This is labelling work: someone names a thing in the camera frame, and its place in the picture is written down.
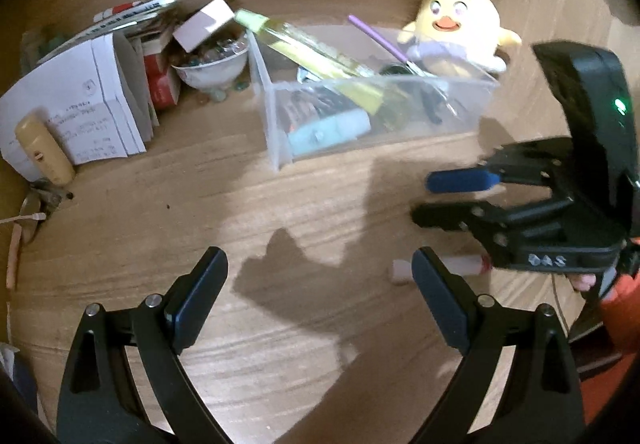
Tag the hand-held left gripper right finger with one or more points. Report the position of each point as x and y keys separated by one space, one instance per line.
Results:
x=434 y=299

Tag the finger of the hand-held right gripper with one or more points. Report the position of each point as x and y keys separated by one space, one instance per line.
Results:
x=450 y=216
x=460 y=180

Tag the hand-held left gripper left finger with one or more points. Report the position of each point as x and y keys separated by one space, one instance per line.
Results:
x=196 y=314

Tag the white glue stick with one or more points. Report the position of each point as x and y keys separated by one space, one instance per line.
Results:
x=460 y=264

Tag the teal box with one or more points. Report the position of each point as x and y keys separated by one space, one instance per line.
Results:
x=330 y=131

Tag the purple pen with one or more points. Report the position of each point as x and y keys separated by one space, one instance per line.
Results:
x=375 y=36

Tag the clear plastic box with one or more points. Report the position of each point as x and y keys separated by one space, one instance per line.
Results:
x=272 y=123

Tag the person's right forearm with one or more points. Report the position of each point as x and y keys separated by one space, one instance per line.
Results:
x=620 y=319

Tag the person's right hand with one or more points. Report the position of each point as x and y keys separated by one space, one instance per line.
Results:
x=583 y=282

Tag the black pen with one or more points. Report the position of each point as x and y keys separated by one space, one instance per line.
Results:
x=437 y=103

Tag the black round lid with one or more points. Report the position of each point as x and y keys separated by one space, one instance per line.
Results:
x=395 y=69

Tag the yellow chick plush toy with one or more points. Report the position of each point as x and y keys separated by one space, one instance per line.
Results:
x=460 y=18

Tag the black clip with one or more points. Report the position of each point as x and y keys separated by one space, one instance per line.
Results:
x=307 y=74

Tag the wooden stick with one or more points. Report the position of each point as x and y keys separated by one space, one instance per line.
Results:
x=14 y=259

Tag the glass marble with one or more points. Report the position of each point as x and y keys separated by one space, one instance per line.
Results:
x=218 y=94

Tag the beige plastic case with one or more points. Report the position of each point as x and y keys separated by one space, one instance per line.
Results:
x=42 y=148

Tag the folded white paper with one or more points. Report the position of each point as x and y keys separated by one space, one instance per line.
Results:
x=90 y=113

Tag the red box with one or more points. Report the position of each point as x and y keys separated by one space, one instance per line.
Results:
x=162 y=83

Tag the white bowl of marbles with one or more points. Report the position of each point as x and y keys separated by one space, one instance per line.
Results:
x=210 y=71

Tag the small cardboard box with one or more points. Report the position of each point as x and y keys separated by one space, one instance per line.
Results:
x=200 y=26

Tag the stack of books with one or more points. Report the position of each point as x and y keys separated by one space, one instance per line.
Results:
x=135 y=21

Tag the white red marker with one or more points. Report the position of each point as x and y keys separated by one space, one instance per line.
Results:
x=120 y=10

